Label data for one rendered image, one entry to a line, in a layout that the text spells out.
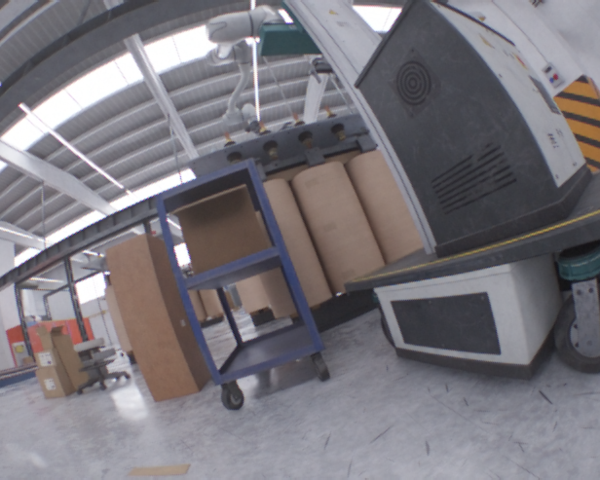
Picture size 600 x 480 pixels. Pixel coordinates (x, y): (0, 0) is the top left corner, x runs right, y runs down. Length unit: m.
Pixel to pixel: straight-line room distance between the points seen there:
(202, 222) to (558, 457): 1.17
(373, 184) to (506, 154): 1.51
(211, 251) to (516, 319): 0.94
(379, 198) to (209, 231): 1.27
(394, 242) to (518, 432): 1.58
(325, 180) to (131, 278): 1.38
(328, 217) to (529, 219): 1.42
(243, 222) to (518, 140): 0.89
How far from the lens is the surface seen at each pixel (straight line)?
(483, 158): 0.54
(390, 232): 1.89
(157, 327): 1.50
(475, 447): 0.55
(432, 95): 0.60
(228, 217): 1.02
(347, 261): 1.72
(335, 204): 1.78
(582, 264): 0.50
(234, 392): 1.06
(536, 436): 0.54
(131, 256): 1.57
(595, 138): 5.58
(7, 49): 11.87
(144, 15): 4.85
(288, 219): 1.71
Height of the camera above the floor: 0.40
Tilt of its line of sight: 8 degrees up
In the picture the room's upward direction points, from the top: 21 degrees counter-clockwise
